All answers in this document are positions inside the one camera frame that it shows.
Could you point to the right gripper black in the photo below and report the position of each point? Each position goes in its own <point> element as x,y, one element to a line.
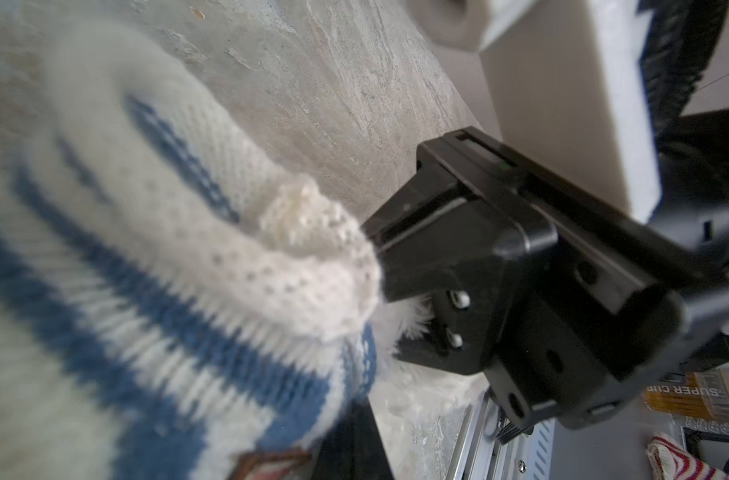
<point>568,310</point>

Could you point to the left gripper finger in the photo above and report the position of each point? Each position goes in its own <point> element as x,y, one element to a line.
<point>354,450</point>

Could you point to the white teddy bear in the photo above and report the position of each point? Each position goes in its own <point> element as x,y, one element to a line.
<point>419,411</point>

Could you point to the blue white striped sweater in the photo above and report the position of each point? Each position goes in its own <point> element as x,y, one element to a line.
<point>173,304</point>

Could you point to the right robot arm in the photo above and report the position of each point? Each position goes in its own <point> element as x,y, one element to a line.
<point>693,212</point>

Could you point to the stars and stripes cloth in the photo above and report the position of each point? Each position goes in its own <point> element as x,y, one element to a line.
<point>669,461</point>

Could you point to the yellow labelled box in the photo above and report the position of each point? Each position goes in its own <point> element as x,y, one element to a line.
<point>703,396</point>

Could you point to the aluminium mounting rail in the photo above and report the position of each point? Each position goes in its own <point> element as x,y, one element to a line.
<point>480,454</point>

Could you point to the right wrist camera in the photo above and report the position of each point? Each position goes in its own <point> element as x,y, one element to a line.
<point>567,87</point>

